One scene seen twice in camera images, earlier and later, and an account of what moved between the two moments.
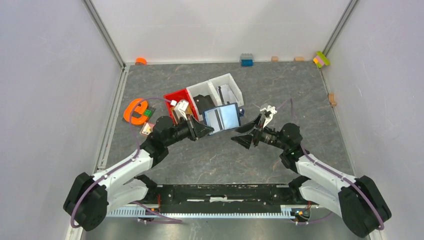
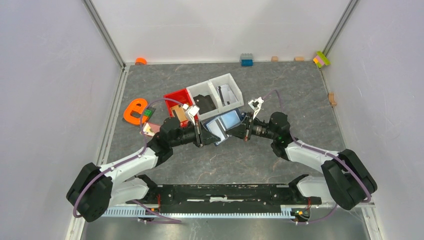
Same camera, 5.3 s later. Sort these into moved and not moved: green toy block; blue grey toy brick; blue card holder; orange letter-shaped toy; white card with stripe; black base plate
Moved: white card with stripe; blue card holder
Not moved: orange letter-shaped toy; green toy block; black base plate; blue grey toy brick
